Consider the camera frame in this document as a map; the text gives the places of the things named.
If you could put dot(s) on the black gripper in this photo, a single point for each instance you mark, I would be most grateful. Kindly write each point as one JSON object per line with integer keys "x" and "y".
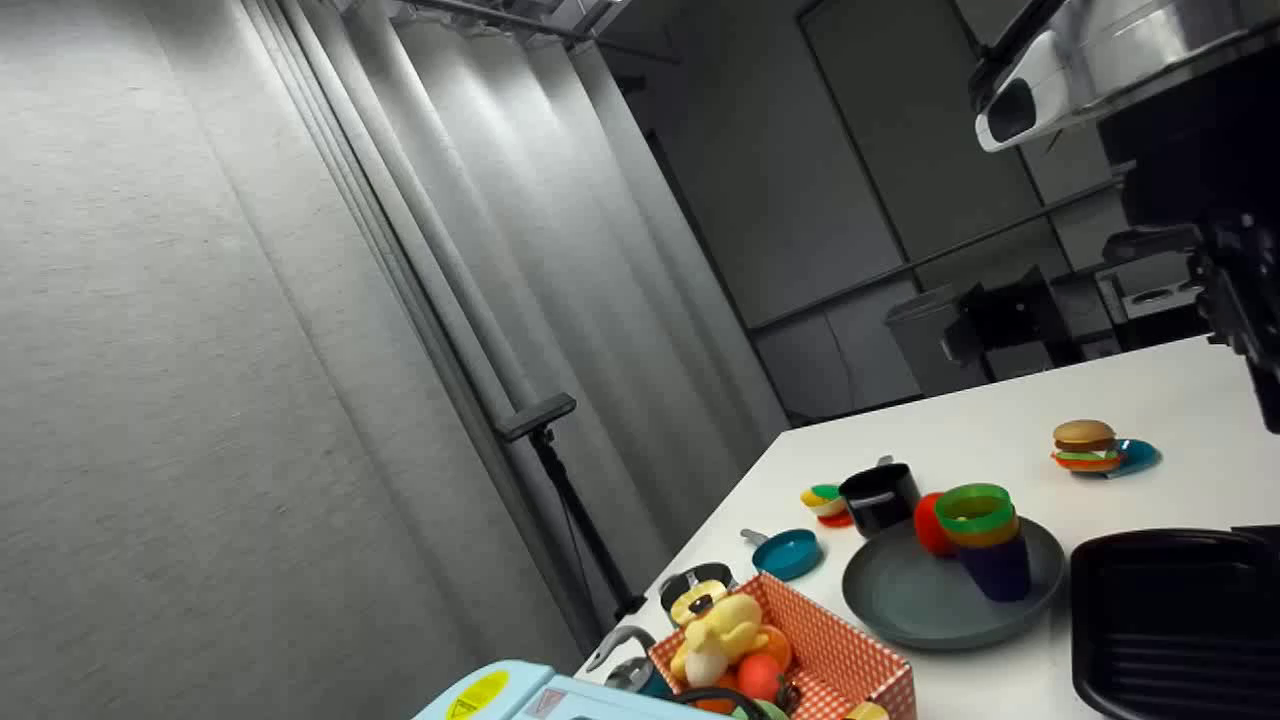
{"x": 1238, "y": 268}

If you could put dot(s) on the stack of colourful plastic cups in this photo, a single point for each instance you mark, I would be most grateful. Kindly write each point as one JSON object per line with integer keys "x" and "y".
{"x": 984, "y": 525}

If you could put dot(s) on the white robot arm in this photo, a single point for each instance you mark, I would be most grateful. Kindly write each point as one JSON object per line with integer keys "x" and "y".
{"x": 1186, "y": 98}

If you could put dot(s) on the small blue plate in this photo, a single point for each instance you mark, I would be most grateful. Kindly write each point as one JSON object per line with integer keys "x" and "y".
{"x": 1136, "y": 456}

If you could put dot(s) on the grey round plate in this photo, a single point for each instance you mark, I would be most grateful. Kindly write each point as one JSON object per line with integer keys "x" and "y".
{"x": 932, "y": 604}

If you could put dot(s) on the small colourful toy food stack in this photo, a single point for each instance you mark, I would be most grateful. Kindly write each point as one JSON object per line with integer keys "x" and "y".
{"x": 825, "y": 507}

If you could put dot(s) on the black office chair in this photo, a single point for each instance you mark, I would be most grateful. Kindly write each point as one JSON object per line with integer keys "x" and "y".
{"x": 1004, "y": 318}

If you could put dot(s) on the toy hamburger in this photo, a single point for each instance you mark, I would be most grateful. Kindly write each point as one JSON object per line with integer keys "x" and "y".
{"x": 1085, "y": 447}

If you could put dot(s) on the black plastic tray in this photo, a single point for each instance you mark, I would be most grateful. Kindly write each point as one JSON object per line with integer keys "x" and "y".
{"x": 1177, "y": 625}

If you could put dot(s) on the orange-red toy ball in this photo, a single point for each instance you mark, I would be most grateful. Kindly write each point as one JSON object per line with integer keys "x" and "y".
{"x": 929, "y": 525}

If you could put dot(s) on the small blue toy pan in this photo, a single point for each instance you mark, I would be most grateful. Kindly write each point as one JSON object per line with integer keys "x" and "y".
{"x": 784, "y": 553}

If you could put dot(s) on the red checkered cardboard box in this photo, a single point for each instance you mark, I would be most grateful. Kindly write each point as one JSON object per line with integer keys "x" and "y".
{"x": 830, "y": 671}

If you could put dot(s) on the yellow plush dog toy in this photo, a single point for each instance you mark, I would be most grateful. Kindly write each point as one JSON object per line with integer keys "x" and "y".
{"x": 719, "y": 625}

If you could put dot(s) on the orange toy fruit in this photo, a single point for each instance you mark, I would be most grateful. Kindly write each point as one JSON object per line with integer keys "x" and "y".
{"x": 759, "y": 673}

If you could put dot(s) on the black tripod stand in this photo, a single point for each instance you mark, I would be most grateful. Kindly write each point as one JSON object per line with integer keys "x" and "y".
{"x": 535, "y": 423}

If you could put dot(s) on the light blue toy appliance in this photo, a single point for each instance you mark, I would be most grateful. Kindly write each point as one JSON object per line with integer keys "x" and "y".
{"x": 520, "y": 689}

